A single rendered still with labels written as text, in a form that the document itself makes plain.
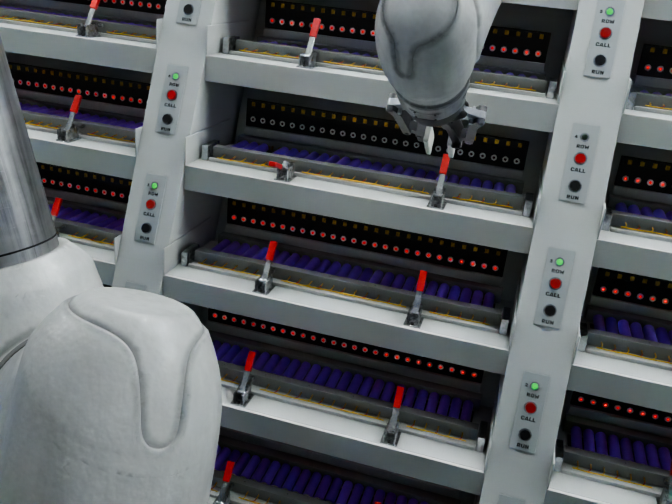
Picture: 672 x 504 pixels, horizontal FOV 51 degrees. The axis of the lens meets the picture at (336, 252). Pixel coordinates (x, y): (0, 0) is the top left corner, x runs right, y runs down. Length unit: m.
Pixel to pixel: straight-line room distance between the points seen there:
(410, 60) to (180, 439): 0.41
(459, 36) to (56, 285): 0.44
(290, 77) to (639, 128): 0.57
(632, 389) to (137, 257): 0.85
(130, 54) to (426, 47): 0.79
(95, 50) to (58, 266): 0.78
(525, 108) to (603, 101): 0.12
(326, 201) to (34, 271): 0.62
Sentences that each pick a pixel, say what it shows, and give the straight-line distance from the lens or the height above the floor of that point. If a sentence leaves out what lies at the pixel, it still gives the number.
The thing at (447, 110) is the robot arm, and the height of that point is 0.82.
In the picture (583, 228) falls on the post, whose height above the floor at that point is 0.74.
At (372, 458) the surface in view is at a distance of 1.21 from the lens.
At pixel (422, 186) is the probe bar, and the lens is 1.22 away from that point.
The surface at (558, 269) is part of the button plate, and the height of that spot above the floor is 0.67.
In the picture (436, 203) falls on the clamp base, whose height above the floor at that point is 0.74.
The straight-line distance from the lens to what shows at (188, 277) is 1.27.
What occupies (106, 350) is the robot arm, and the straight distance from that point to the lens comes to 0.52.
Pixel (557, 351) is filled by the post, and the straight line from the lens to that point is 1.15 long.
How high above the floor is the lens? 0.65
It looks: 1 degrees down
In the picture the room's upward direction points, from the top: 11 degrees clockwise
